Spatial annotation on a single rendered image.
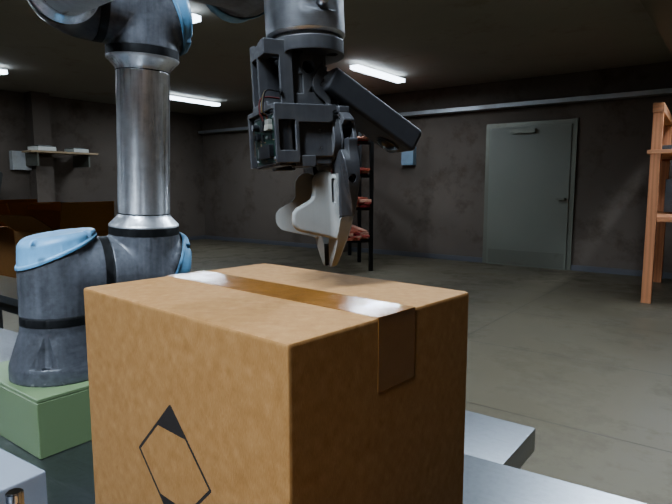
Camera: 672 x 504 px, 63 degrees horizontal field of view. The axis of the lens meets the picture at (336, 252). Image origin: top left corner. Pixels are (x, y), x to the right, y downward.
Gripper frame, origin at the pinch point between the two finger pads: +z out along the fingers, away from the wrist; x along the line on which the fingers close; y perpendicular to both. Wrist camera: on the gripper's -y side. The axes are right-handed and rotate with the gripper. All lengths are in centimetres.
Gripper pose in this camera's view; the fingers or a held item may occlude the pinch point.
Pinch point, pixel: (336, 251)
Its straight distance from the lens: 55.2
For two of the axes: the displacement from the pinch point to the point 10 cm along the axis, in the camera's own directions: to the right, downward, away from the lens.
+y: -8.8, 0.9, -4.6
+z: 0.5, 9.9, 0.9
